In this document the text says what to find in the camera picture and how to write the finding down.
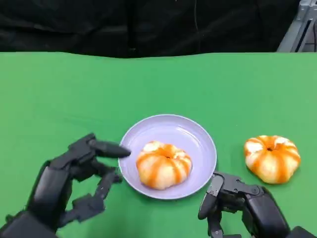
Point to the grey metal frame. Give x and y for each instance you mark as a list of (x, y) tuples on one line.
[(301, 27)]

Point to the orange white toy bread roll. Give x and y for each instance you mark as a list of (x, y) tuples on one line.
[(163, 166), (272, 158)]

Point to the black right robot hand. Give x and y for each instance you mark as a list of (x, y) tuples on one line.
[(262, 210)]

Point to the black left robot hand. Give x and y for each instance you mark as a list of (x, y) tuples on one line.
[(52, 188)]

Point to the green table cloth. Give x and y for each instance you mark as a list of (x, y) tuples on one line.
[(158, 86)]

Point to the lilac plate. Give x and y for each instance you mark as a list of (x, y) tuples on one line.
[(171, 134)]

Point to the black backdrop curtain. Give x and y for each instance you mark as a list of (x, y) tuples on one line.
[(123, 24)]

